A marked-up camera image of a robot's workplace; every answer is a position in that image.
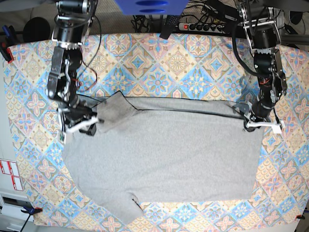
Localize red white stickers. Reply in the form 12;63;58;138
0;159;23;191

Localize orange black clamp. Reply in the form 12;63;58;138
20;207;42;216

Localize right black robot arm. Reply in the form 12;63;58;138
46;0;99;144

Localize red black clamp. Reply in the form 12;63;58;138
0;25;14;63

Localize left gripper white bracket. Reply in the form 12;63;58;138
244;112;283;133

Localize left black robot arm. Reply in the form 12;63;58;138
232;0;287;134

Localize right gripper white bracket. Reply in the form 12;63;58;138
57;108;104;143

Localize grey T-shirt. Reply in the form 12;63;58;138
62;92;264;224

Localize black power strip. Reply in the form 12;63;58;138
178;23;225;33

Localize blue box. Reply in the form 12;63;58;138
115;0;189;15

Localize small orange clamp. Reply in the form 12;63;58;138
296;215;305;220

